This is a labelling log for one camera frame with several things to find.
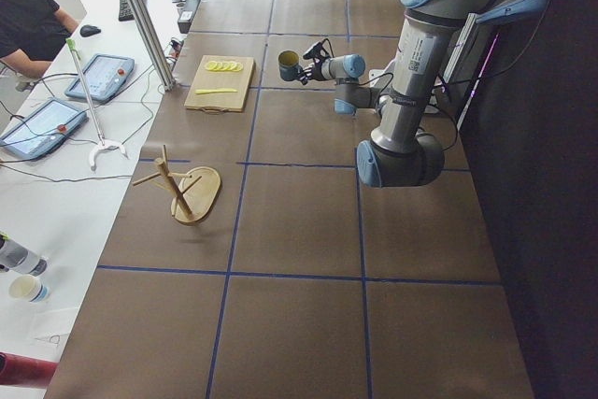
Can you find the clear water bottle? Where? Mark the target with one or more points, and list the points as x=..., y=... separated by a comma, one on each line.
x=16, y=257

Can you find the far teach pendant tablet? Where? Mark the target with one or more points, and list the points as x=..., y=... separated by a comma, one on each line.
x=106, y=74

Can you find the white paper cup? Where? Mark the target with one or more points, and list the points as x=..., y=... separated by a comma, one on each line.
x=28, y=288

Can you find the black box with label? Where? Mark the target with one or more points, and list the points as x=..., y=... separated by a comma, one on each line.
x=186, y=13

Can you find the teach pendant tablet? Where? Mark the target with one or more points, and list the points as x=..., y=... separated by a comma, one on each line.
x=43, y=131
x=106, y=74

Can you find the yellow plastic knife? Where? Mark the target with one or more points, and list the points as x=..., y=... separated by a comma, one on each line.
x=215, y=90

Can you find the black computer mouse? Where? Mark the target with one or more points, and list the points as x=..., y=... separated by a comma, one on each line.
x=88, y=30

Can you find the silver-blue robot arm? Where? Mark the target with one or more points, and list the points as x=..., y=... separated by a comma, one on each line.
x=345, y=71
x=397, y=153

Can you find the teal mug yellow inside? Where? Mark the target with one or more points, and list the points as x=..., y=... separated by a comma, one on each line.
x=288, y=65

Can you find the seated person black shirt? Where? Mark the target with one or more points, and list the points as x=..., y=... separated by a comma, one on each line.
x=33, y=32

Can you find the aluminium frame post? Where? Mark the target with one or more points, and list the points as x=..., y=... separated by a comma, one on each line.
x=150, y=39

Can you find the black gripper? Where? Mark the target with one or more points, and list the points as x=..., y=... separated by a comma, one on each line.
x=316, y=70

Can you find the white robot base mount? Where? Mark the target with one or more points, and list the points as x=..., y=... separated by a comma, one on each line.
x=380, y=79

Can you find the near teach pendant tablet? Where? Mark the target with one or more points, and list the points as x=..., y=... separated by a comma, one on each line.
x=43, y=131

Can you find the bamboo cutting board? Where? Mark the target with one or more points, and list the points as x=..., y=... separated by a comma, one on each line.
x=220, y=84

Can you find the wooden cup storage rack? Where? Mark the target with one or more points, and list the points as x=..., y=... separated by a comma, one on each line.
x=193, y=192

